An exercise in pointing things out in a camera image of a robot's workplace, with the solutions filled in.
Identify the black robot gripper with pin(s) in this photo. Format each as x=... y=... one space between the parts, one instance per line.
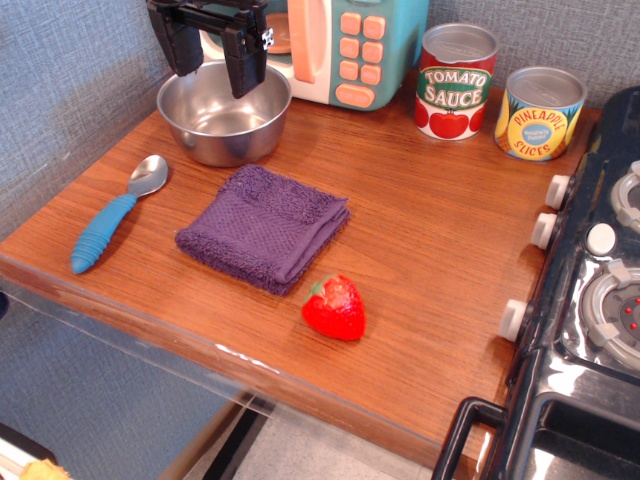
x=176 y=24

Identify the blue handled metal spoon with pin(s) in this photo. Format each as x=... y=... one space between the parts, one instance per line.
x=147 y=178

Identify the purple folded cloth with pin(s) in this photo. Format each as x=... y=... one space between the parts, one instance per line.
x=264 y=228

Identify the red toy strawberry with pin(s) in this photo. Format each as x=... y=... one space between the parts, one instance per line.
x=334 y=308

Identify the stainless steel bowl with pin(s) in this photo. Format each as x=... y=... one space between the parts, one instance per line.
x=218 y=130

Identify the teal toy microwave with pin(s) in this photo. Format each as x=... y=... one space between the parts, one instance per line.
x=349 y=54

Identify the tomato sauce can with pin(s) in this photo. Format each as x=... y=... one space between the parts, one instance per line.
x=454 y=79

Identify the pineapple slices can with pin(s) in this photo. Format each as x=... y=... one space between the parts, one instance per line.
x=539 y=113

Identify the white stove knob upper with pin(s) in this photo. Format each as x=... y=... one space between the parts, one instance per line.
x=556 y=191

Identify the white stove knob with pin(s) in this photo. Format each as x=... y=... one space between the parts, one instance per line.
x=512 y=318
x=543 y=229
x=556 y=191

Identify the white stove knob middle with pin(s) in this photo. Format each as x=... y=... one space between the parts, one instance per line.
x=543 y=229

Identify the white stove knob lower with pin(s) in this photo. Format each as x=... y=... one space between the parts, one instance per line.
x=512 y=318

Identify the white round stove button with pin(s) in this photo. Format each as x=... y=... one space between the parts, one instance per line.
x=601 y=239

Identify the grey stove burner rear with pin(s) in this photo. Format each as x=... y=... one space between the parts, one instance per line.
x=626 y=214

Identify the grey stove burner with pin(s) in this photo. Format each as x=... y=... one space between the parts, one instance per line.
x=610 y=312
x=626 y=214

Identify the yellow object bottom left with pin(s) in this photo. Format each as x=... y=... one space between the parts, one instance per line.
x=43 y=470

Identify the grey stove burner front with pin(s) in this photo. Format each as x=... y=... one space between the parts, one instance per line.
x=610 y=312

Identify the black toy stove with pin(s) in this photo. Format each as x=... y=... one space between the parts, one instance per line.
x=572 y=409

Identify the black oven door handle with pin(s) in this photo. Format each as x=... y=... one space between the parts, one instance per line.
x=471 y=411

